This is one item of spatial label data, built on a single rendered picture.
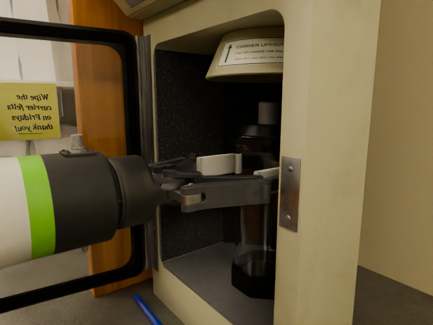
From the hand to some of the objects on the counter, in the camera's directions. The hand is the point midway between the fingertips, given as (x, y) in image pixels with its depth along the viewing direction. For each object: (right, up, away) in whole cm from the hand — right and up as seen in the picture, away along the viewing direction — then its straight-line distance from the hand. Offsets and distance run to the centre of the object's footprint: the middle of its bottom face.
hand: (252, 170), depth 45 cm
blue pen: (-15, -24, +7) cm, 29 cm away
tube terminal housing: (+3, -24, +9) cm, 26 cm away
